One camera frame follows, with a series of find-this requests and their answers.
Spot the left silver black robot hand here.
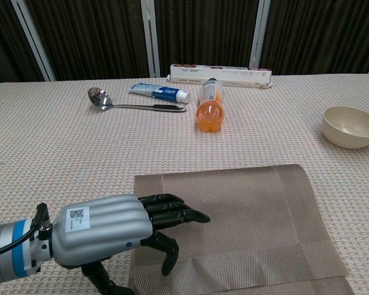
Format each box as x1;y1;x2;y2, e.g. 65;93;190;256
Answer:
50;193;212;295

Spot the brown woven placemat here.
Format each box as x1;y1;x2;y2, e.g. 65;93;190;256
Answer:
127;163;356;295

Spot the light brown bowl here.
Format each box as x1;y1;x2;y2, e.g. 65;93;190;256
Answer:
322;106;369;150

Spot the beige woven tablecloth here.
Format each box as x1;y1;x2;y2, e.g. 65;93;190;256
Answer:
0;73;369;295

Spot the blue white toothpaste tube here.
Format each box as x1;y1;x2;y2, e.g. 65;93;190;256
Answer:
129;82;191;103

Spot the orange drink bottle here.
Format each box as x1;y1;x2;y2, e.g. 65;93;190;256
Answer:
195;77;226;133

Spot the dark pleated screen panel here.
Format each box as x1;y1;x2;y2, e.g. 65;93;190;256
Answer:
24;0;151;81
153;0;261;77
260;0;369;76
0;0;47;87

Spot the long white cardboard box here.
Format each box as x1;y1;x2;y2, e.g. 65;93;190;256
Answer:
167;63;273;89

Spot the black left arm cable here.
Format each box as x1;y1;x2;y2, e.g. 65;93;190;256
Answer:
0;202;49;259

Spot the steel ladle black handle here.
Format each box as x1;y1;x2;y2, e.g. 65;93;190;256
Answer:
87;87;188;113

